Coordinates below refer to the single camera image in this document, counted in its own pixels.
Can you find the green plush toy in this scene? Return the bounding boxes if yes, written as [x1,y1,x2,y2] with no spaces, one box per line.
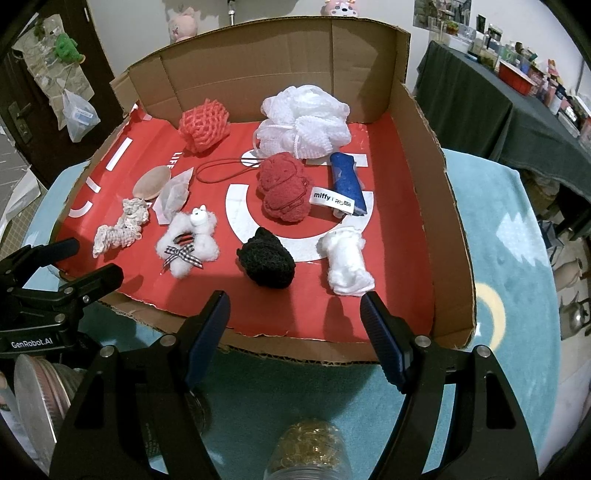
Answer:
[54,32,86,64]

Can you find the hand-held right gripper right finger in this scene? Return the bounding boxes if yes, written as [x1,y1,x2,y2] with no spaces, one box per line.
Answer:
[360,291,541,480]

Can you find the pink pig toy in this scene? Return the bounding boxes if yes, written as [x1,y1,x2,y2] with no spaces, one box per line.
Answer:
[321,0,361,18]

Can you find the white fluffy toy plaid bow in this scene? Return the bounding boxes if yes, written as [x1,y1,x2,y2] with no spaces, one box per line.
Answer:
[156,207,221,280]

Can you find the red plush toy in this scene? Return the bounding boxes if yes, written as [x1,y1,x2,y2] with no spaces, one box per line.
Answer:
[196,154,356,224]

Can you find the cream crochet scrunchie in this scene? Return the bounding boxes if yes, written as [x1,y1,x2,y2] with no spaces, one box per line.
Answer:
[92,198,151,258]

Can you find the clear jar with gold contents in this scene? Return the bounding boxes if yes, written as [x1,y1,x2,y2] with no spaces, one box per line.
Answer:
[263,419,345,480]

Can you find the white mesh bath pouf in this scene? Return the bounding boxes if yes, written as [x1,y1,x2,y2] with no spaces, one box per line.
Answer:
[255,85,352,160]

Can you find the pink plush toy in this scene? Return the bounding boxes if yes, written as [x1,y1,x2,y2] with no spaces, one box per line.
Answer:
[167,6,200,44]

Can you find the white plush toy with bow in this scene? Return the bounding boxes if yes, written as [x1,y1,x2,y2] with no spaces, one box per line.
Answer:
[152,167,195,227]

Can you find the beige powder puff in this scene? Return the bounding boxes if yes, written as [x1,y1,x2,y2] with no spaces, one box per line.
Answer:
[132,166,171,198]

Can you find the cardboard box with red floor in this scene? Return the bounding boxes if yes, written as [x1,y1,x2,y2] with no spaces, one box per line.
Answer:
[55,17,477,368]

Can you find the black knitted pouch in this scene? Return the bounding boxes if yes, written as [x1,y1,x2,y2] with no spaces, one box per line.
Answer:
[236,226,296,291]

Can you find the red plastic bin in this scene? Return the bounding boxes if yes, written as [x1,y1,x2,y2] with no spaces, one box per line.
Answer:
[498,62,546,97]

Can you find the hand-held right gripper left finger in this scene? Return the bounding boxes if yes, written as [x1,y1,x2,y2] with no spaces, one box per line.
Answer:
[48,290,232,480]

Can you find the door handle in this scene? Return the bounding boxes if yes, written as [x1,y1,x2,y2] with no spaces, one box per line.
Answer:
[8,102,33,143]

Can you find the clear plastic bag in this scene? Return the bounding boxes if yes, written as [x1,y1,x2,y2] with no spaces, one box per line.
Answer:
[60,90,101,143]

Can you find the beige vase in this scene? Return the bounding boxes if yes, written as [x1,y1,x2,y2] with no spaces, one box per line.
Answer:
[551,258,585,291]

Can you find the dark brown door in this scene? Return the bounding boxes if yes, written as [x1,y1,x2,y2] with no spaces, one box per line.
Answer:
[0,0,116,185]

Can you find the orange mesh bath pouf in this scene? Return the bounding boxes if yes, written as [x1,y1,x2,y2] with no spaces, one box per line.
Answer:
[178,102,230,157]

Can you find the glass jar with metal lid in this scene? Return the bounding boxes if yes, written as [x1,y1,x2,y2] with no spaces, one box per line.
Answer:
[13,354,90,467]

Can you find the white paper sheet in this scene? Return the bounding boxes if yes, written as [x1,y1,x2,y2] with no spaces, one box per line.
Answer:
[0,161,47,232]

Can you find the metal kettle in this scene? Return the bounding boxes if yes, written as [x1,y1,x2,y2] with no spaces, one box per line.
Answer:
[561,295,591,344]

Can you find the white cotton wad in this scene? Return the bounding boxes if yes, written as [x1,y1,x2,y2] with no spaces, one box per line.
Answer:
[315,225,377,296]

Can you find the row of cosmetics bottles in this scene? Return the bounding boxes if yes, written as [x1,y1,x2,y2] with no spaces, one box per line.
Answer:
[471,14,591,153]

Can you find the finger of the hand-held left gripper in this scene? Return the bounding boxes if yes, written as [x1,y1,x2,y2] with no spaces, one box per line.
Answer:
[0,237,80,289]
[55,263,125,310]

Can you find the desk with dark green cloth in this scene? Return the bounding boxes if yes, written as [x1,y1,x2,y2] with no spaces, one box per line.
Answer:
[413,41,591,213]

